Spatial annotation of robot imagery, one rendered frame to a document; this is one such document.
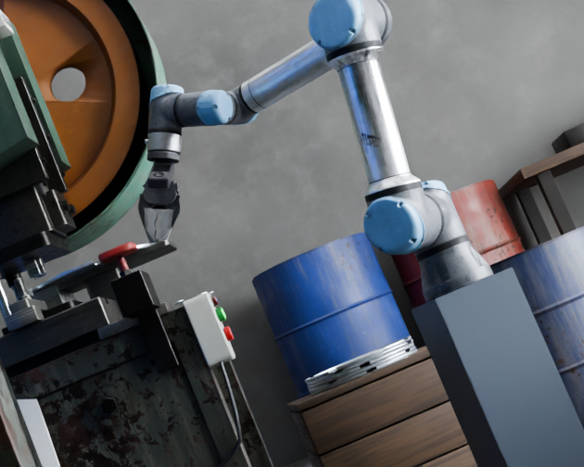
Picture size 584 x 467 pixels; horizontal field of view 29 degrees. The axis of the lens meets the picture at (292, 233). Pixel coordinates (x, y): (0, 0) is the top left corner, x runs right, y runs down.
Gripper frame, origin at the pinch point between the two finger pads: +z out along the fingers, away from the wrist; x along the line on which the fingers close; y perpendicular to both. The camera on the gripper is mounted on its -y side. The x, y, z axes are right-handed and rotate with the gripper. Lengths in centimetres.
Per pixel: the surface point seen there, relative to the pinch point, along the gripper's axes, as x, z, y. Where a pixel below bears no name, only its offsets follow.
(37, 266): 24.5, 6.5, -5.1
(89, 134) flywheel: 22.4, -30.0, 32.8
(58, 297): 18.5, 13.3, -10.5
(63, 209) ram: 19.3, -5.5, -7.6
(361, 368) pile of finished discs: -47, 25, 29
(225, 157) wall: 7, -80, 325
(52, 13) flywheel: 34, -61, 33
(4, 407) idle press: -8, 30, -160
